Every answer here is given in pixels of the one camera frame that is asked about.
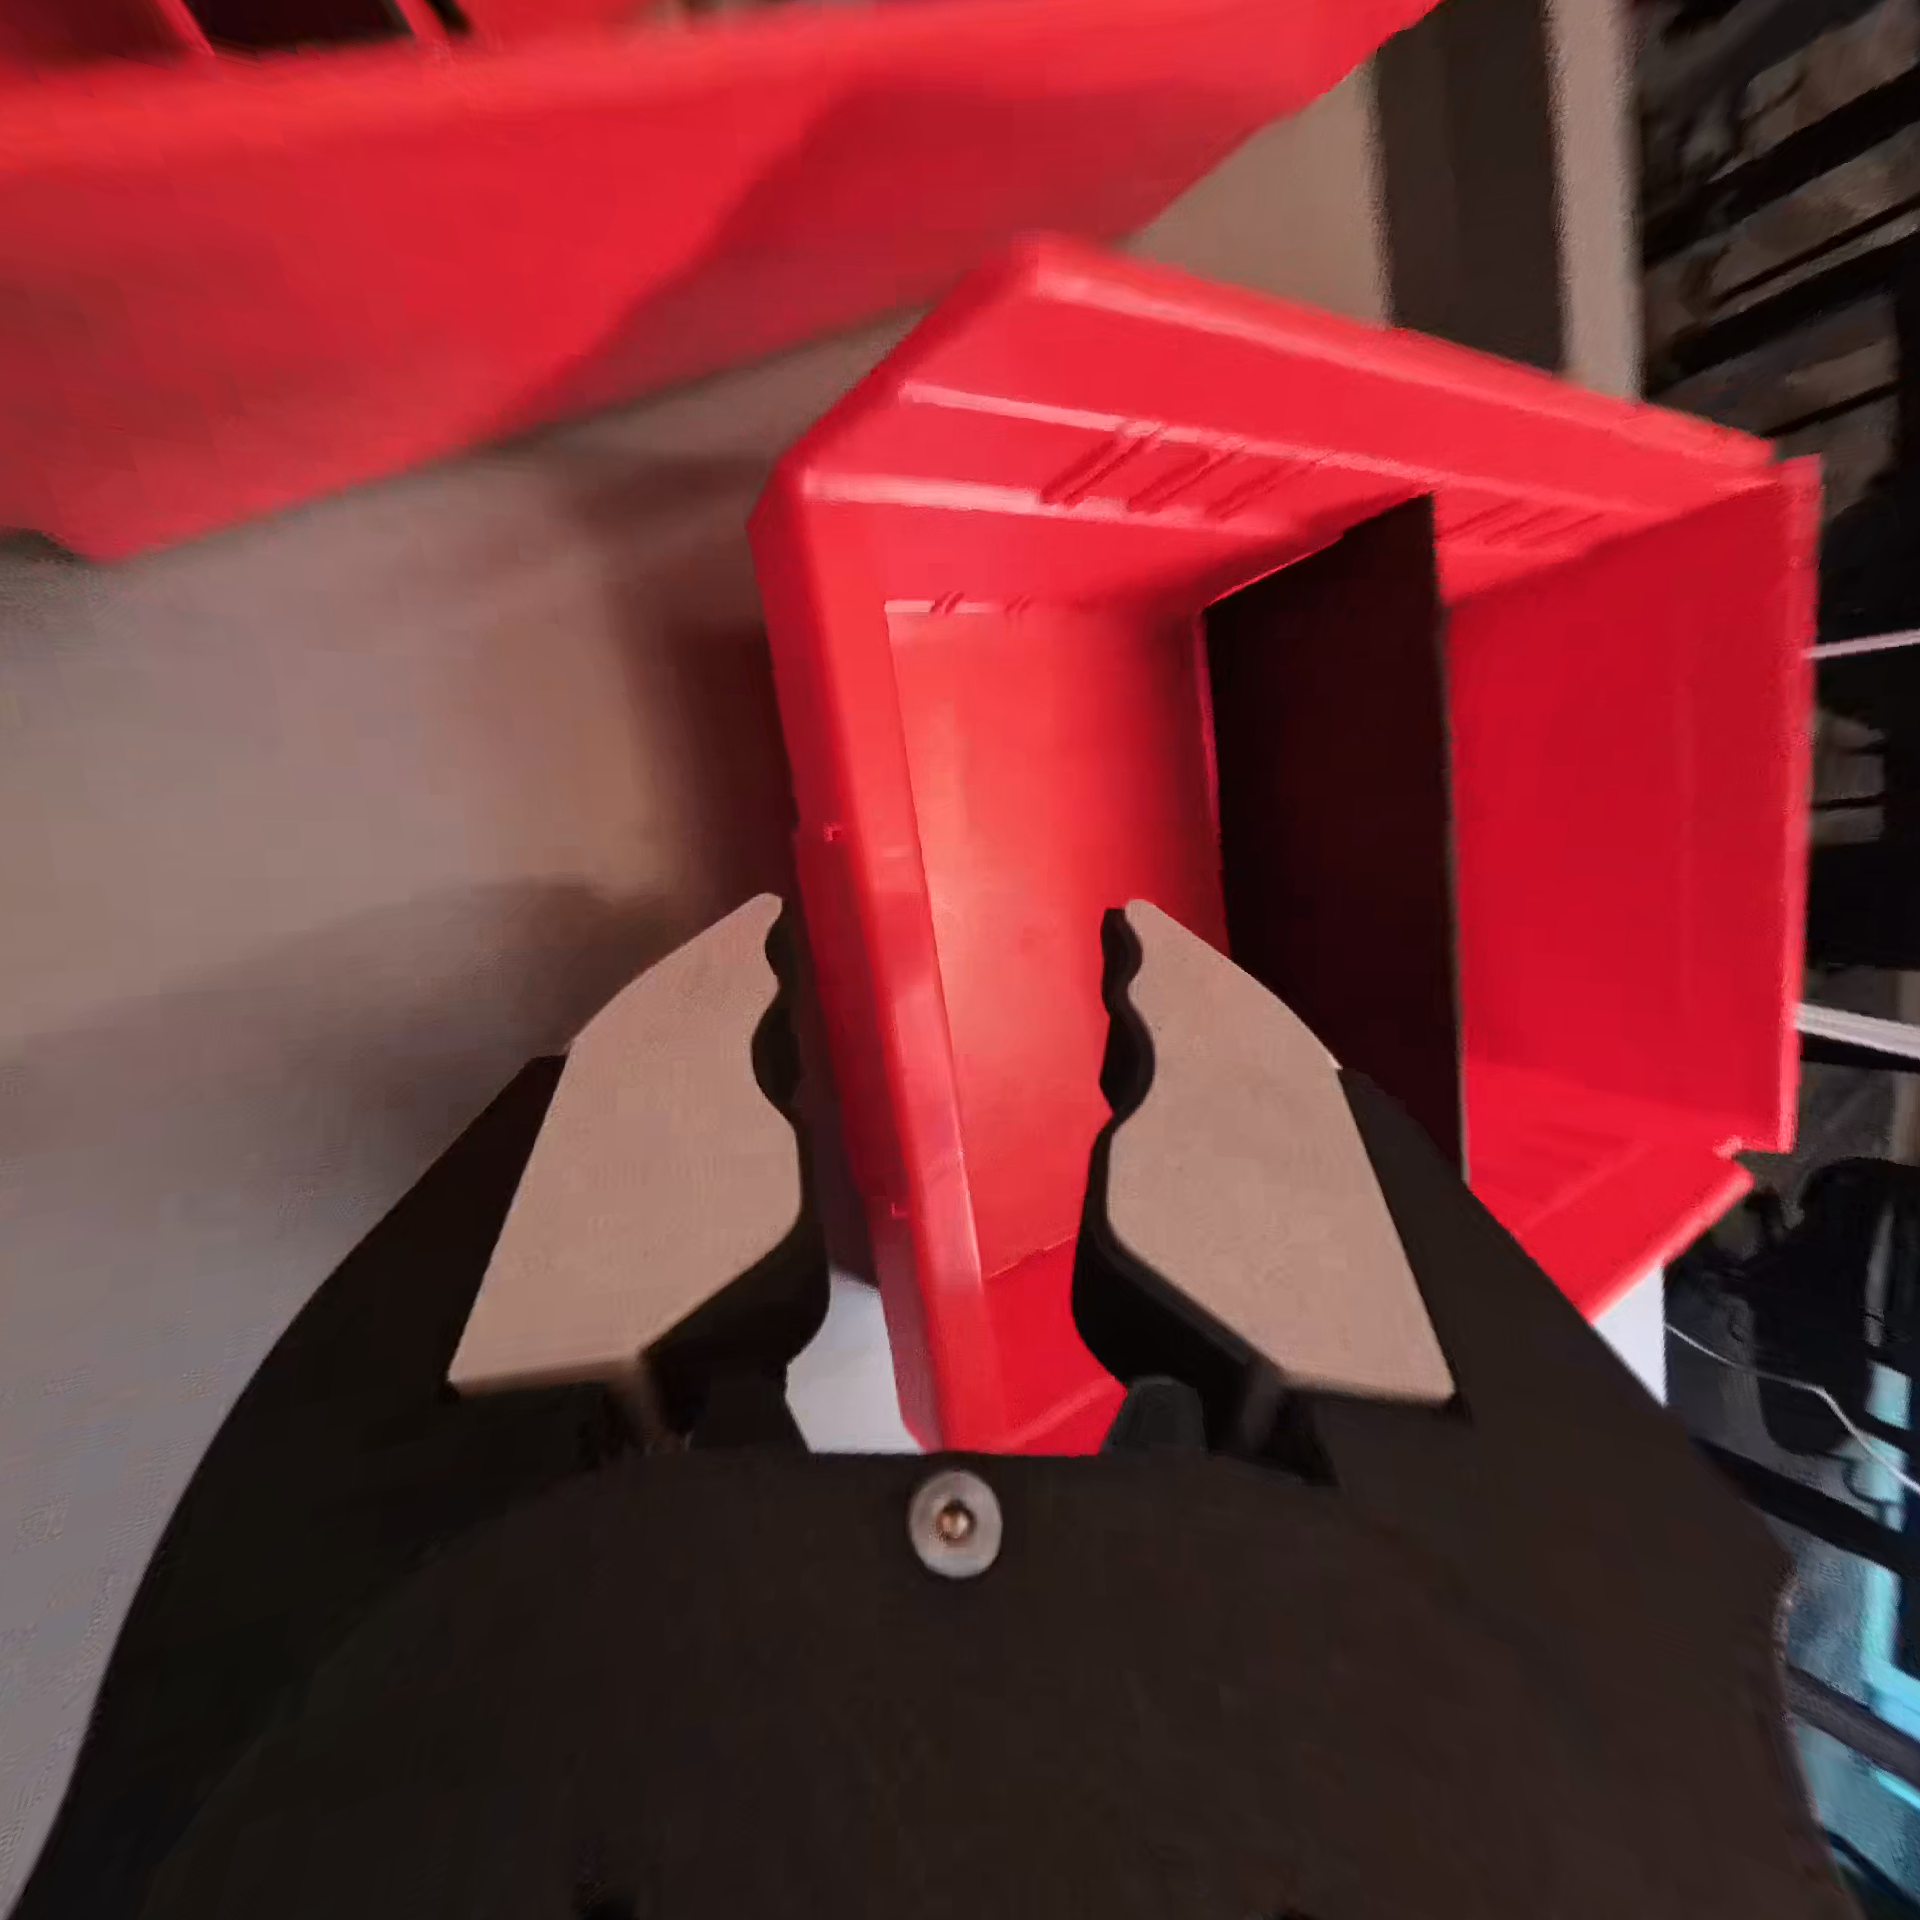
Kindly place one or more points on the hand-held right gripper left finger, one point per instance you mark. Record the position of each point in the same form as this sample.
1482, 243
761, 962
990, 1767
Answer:
629, 1186

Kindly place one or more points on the red plastic bin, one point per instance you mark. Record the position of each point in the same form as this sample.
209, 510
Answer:
1620, 824
451, 271

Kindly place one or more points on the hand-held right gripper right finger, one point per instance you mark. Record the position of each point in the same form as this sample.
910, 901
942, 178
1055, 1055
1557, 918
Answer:
1261, 1202

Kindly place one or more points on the black bin divider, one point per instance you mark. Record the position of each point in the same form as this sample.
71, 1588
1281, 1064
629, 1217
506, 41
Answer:
1336, 824
300, 16

